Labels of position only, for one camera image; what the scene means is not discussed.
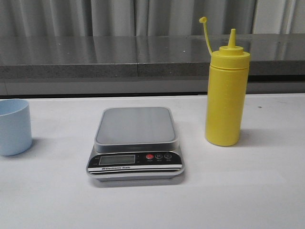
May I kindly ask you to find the grey stone counter ledge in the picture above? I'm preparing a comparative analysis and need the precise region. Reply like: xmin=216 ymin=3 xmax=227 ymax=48
xmin=0 ymin=34 xmax=305 ymax=98

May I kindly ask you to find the silver electronic kitchen scale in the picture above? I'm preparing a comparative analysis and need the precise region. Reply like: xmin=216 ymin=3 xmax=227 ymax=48
xmin=86 ymin=107 xmax=185 ymax=181

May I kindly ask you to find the yellow squeeze bottle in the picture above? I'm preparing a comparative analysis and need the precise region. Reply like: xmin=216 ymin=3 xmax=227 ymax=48
xmin=199 ymin=17 xmax=251 ymax=146

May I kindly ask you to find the light blue plastic cup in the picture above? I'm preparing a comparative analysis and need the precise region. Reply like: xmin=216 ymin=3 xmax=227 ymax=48
xmin=0 ymin=99 xmax=32 ymax=156

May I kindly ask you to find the grey curtain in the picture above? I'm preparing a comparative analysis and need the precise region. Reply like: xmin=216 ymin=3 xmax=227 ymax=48
xmin=0 ymin=0 xmax=305 ymax=37

